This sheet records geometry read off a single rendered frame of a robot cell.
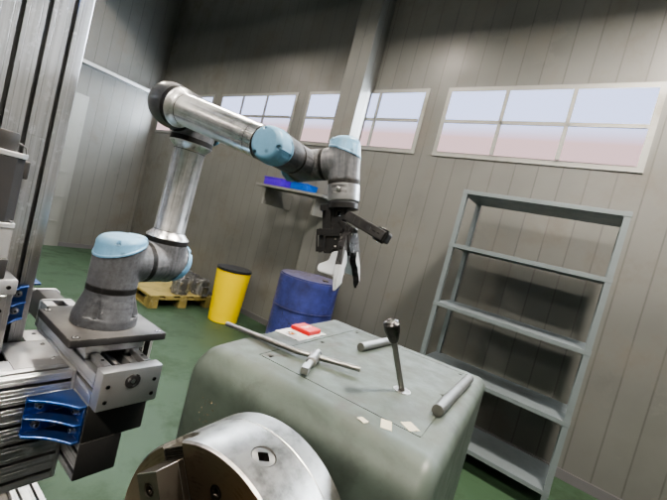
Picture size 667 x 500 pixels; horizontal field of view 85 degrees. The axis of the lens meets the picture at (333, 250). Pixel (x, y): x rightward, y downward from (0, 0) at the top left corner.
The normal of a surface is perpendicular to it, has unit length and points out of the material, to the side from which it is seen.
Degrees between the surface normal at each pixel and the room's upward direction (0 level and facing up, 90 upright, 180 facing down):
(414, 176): 90
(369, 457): 55
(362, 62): 90
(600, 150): 90
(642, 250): 90
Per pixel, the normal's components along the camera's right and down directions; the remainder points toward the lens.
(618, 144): -0.58, -0.11
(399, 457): -0.08, -0.83
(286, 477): 0.58, -0.77
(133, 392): 0.78, 0.23
